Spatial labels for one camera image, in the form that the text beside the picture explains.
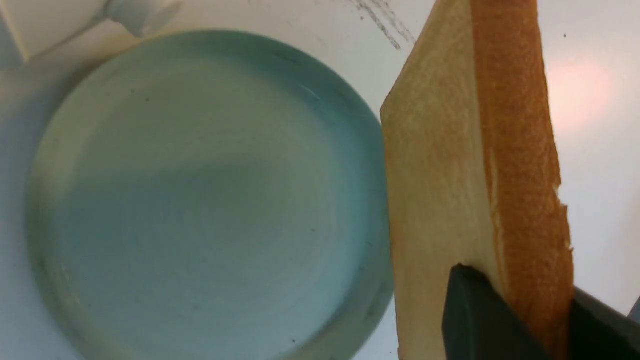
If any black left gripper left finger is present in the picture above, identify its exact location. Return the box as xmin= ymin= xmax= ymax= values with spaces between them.
xmin=442 ymin=264 xmax=550 ymax=360

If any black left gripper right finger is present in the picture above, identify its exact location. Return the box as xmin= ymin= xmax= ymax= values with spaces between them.
xmin=569 ymin=287 xmax=640 ymax=360

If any toast slice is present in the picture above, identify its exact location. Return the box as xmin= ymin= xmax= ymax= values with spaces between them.
xmin=381 ymin=0 xmax=575 ymax=360

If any light blue round plate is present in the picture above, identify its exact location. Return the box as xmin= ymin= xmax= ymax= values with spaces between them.
xmin=26 ymin=30 xmax=393 ymax=360

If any white two-slot toaster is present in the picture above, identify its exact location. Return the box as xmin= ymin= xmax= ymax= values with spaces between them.
xmin=0 ymin=0 xmax=185 ymax=69

